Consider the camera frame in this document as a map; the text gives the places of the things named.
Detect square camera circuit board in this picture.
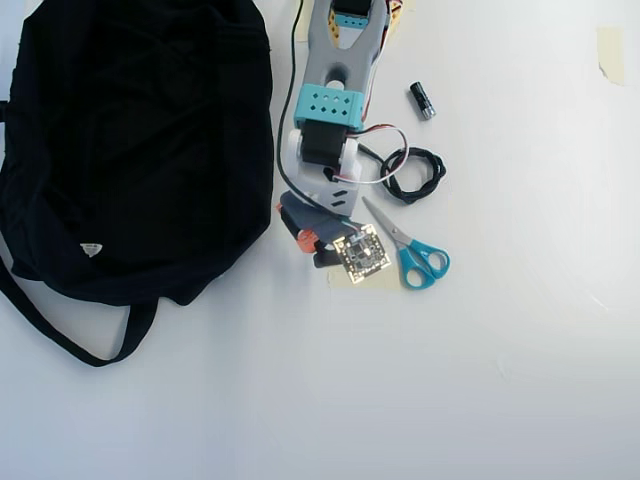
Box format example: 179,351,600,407
331,223,392,287

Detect small black cylindrical battery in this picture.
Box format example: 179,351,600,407
409,80,438,122

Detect black braided USB cable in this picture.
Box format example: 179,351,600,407
357,142,448,205

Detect white and red servo wire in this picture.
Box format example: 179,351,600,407
333,122,411,187

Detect black cloth bag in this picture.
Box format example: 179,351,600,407
0,0,276,369

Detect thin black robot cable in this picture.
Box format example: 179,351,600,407
277,0,351,226

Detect blue handled scissors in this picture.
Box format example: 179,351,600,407
360,195,451,291

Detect torn beige masking tape piece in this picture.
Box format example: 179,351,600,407
595,25,627,86

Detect long beige masking tape strip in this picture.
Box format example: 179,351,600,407
326,267,401,291

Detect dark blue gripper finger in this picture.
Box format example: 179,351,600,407
278,191,346,247

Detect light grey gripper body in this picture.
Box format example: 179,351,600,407
294,169,364,217

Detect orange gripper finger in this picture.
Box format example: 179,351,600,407
276,199,321,255

